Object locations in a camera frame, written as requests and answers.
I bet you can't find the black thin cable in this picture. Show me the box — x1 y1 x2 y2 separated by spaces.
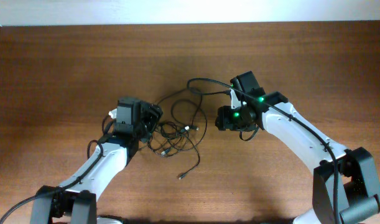
155 88 208 180

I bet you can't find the black cable white plug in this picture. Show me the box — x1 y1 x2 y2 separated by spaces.
146 121 199 158

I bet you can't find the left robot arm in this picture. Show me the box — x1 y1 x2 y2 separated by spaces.
30 97 163 223

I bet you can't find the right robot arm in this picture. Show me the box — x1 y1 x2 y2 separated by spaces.
215 72 380 223

